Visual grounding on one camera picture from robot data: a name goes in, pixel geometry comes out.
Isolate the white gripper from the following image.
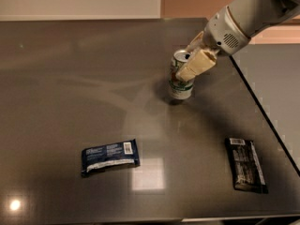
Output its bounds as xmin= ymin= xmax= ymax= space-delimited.
xmin=175 ymin=6 xmax=250 ymax=82

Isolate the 7up soda can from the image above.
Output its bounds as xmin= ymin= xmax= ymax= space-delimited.
xmin=168 ymin=50 xmax=194 ymax=100

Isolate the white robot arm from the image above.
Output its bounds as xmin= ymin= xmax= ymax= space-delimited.
xmin=176 ymin=0 xmax=300 ymax=82

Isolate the blue rxbar wrapper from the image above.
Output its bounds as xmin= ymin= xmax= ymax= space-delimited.
xmin=81 ymin=140 xmax=140 ymax=177

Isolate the black rxbar chocolate wrapper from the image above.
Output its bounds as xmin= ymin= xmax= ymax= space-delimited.
xmin=225 ymin=138 xmax=268 ymax=194

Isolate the grey side table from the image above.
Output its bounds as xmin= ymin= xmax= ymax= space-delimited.
xmin=233 ymin=44 xmax=300 ymax=172

